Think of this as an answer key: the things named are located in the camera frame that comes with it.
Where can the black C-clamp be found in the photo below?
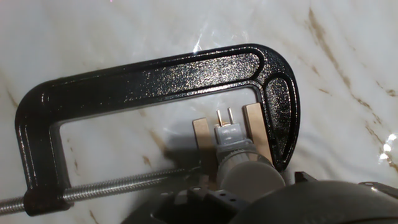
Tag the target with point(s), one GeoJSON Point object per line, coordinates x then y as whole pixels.
{"type": "Point", "coordinates": [155, 81]}

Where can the grey cylindrical peg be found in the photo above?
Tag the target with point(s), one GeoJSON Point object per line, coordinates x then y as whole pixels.
{"type": "Point", "coordinates": [248, 180]}

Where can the small wooden clamp block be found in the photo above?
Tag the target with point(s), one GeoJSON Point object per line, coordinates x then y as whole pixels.
{"type": "Point", "coordinates": [203, 133]}
{"type": "Point", "coordinates": [256, 130]}

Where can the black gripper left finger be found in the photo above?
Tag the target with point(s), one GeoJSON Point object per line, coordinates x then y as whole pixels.
{"type": "Point", "coordinates": [199, 205]}

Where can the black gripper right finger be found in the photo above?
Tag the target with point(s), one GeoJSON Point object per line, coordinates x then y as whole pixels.
{"type": "Point", "coordinates": [303, 177]}

